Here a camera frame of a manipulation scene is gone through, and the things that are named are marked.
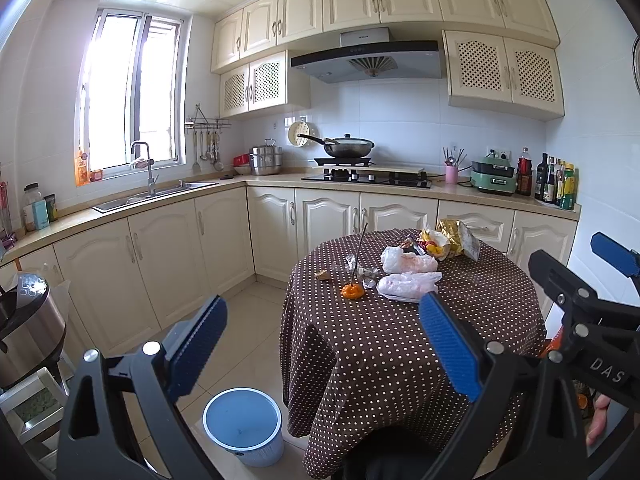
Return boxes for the white plastic bag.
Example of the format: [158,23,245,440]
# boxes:
[381,246,438,274]
[376,272,442,304]

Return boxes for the red bowl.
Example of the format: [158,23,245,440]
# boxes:
[232,153,250,167]

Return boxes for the person's right hand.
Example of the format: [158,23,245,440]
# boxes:
[586,394,611,446]

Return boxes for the brown polka dot tablecloth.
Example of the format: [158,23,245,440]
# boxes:
[280,230,546,479]

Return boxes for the gold snack bag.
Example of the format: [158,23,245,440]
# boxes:
[436,219,480,261]

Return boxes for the red cap sauce bottle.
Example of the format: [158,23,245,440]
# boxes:
[516,146,533,196]

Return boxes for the black red noodle packet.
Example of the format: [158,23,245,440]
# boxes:
[399,237,426,256]

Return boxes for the pink utensil holder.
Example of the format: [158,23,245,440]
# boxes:
[445,165,459,185]

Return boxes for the clear jar with lid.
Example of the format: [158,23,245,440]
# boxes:
[22,182,50,232]

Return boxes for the dark skewer stick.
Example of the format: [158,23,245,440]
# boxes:
[350,220,369,282]

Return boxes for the steel kitchen sink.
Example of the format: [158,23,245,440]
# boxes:
[91,181,218,214]

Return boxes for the green yellow bottle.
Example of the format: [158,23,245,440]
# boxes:
[560,162,576,210]

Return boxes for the window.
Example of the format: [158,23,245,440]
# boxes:
[77,8,188,174]

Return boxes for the brown bread piece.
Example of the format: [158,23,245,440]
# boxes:
[314,270,331,281]

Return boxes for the black gas stove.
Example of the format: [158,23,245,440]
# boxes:
[304,157,432,188]

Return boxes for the dark oil bottle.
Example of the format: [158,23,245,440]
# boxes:
[534,153,548,200]

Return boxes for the stainless steel steamer pot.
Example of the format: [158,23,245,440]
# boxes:
[248,139,282,176]

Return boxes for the black wok with lid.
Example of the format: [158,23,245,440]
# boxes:
[308,134,375,158]

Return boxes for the range hood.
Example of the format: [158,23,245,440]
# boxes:
[290,27,444,84]

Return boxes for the green electric cooker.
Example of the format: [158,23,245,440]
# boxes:
[470,154,516,195]

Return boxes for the silver rice cooker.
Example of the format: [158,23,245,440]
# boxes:
[0,271,66,390]

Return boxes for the round woven trivet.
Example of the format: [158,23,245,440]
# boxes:
[288,120,310,148]

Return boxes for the white plastic bag front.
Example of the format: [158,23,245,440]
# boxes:
[376,272,442,304]

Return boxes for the hanging utensil rack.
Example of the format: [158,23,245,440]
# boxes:
[184,103,231,174]

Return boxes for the blue trash bin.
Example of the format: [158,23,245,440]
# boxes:
[202,388,284,468]

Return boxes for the yellow candy wrapper pile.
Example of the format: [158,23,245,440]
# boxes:
[418,229,450,261]

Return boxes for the cream lower cabinets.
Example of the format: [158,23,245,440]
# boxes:
[1,176,580,353]

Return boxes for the cream cabinets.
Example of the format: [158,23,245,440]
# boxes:
[1,176,580,353]
[212,0,564,120]

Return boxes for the white shelf cart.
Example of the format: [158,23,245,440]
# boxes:
[1,367,68,478]

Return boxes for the sink faucet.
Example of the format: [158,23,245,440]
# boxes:
[130,141,157,197]

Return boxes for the cream upper cabinets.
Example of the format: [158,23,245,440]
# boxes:
[212,0,564,120]

